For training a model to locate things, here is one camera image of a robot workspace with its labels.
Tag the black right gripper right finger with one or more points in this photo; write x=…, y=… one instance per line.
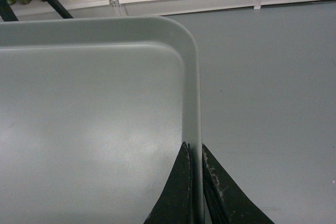
x=225, y=200

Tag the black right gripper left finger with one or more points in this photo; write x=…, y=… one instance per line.
x=175, y=202

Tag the grey rectangular serving tray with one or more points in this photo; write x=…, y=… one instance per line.
x=93, y=115

